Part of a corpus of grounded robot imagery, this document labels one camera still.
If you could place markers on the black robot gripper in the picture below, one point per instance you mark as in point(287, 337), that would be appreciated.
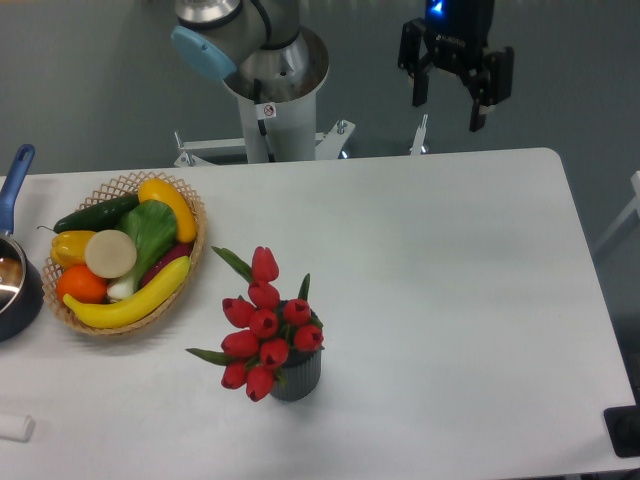
point(455, 34)

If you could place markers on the red tulip bouquet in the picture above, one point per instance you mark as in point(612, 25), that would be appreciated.
point(254, 322)

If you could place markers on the dark grey ribbed vase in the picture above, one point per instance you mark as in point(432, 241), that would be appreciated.
point(293, 353)

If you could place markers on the purple eggplant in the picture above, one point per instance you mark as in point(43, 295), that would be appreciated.
point(178, 250)

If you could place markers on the yellow squash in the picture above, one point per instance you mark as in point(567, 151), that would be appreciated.
point(164, 192)

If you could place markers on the green bok choy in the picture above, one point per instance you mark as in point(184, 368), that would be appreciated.
point(152, 226)

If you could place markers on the woven wicker basket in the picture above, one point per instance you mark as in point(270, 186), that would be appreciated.
point(117, 187)

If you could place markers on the green cucumber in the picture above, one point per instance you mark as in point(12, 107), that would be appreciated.
point(98, 217)

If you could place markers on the beige round disc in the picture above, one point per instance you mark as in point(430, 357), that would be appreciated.
point(110, 254)

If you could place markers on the black device at edge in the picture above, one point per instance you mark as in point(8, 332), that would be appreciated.
point(623, 428)

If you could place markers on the yellow banana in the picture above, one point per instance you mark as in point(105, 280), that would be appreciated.
point(139, 305)

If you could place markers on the yellow bell pepper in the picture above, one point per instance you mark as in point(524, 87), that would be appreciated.
point(68, 248)

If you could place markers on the orange fruit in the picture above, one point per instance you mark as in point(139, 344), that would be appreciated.
point(82, 284)

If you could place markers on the white cylinder object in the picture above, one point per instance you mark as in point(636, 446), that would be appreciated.
point(18, 428)

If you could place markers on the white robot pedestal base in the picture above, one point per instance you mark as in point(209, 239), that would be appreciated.
point(272, 132)

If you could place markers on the white furniture frame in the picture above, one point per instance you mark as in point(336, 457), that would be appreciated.
point(621, 227)

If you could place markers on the blue handled saucepan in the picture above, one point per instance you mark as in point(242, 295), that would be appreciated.
point(21, 286)

